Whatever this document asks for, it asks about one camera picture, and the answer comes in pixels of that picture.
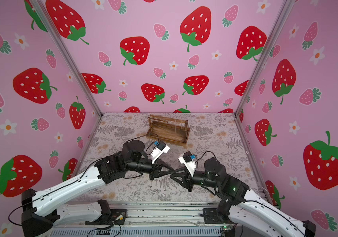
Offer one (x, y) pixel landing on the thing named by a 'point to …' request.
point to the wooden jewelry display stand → (170, 129)
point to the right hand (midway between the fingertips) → (174, 172)
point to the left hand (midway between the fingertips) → (174, 171)
